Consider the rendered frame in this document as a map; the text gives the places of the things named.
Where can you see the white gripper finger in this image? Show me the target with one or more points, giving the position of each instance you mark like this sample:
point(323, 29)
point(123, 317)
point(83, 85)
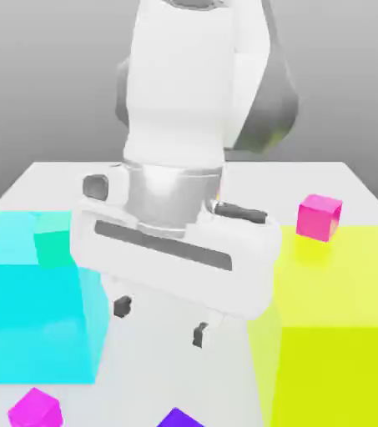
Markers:
point(200, 335)
point(122, 306)

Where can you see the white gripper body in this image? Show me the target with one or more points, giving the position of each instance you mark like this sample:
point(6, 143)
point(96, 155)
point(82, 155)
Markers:
point(175, 283)

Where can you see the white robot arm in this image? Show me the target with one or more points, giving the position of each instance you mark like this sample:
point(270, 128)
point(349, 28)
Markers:
point(178, 100)

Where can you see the small purple cube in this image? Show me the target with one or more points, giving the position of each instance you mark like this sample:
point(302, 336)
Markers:
point(179, 419)

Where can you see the small teal cube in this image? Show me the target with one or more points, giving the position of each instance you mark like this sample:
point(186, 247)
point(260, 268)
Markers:
point(53, 250)

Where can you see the small magenta cube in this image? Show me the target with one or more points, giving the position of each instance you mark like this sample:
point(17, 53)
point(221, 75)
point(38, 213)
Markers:
point(35, 410)

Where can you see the small pink cube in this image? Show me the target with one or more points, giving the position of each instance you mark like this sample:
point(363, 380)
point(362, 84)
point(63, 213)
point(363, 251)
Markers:
point(315, 220)

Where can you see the large cyan box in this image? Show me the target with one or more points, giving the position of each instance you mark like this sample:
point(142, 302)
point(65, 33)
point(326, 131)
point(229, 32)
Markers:
point(25, 317)

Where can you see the large yellow box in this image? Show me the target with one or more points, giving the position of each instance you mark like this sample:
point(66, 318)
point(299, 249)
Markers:
point(338, 333)

